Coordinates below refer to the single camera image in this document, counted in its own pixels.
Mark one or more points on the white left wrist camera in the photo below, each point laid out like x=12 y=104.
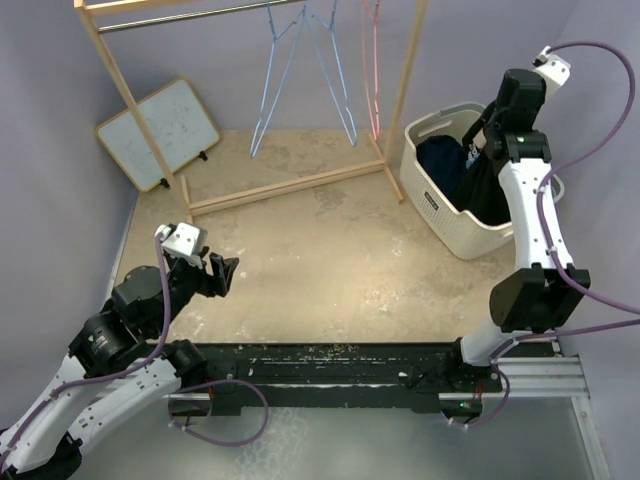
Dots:
x=183 y=241

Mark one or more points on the aluminium frame rail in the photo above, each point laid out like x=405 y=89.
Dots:
x=531 y=370

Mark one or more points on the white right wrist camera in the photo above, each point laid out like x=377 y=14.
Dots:
x=554 y=70

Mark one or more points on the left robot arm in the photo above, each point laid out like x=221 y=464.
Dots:
x=119 y=362

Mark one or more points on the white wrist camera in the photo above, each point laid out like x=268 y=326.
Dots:
x=183 y=241
x=554 y=70

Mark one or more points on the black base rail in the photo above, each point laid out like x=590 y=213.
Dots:
x=406 y=375

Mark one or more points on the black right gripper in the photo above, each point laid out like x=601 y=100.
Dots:
x=489 y=113

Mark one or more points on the small whiteboard yellow frame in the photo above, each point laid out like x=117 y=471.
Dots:
x=180 y=125

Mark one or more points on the light blue hanger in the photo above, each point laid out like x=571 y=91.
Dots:
x=284 y=43
x=335 y=75

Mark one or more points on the black garment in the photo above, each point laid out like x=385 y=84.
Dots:
x=479 y=191

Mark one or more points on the wooden clothes rack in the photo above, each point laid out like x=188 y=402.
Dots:
x=135 y=81

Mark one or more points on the navy blue t shirt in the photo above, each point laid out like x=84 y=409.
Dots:
x=443 y=159

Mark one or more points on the pink wire hanger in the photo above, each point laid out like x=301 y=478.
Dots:
x=369 y=24

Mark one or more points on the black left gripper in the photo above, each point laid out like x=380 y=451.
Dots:
x=222 y=273

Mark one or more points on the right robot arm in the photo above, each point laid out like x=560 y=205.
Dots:
x=545 y=287

